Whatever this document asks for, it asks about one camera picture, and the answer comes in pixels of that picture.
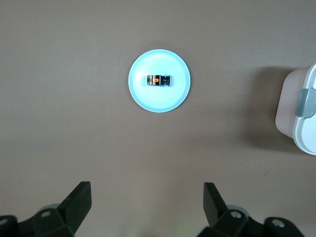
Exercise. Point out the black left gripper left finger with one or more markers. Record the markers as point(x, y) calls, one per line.
point(76, 205)

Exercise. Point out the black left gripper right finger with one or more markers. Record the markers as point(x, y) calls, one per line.
point(214, 205)

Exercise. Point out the black push button switch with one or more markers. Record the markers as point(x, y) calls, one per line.
point(158, 80)

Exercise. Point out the white lidded storage box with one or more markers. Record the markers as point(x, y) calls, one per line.
point(303, 133)

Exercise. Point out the light blue round plate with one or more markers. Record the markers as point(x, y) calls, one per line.
point(148, 98)

